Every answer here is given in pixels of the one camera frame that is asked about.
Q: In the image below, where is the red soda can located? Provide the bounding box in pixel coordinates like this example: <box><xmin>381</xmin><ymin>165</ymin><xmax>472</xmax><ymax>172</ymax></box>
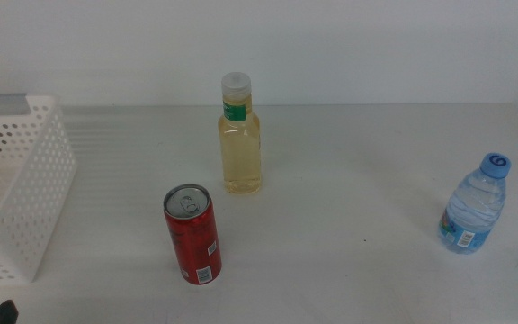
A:
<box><xmin>163</xmin><ymin>183</ymin><xmax>223</xmax><ymax>286</ymax></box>

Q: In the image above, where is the yellow liquid bottle green label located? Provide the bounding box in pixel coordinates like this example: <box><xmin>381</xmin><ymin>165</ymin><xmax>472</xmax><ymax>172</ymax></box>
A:
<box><xmin>217</xmin><ymin>71</ymin><xmax>263</xmax><ymax>195</ymax></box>

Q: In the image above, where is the water bottle blue cap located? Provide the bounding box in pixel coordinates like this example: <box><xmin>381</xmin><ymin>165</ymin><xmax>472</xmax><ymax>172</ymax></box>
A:
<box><xmin>437</xmin><ymin>152</ymin><xmax>513</xmax><ymax>256</ymax></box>

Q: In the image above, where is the white perforated plastic basket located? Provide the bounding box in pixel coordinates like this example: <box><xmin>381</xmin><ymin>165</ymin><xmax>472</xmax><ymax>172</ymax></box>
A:
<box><xmin>0</xmin><ymin>93</ymin><xmax>78</xmax><ymax>284</ymax></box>

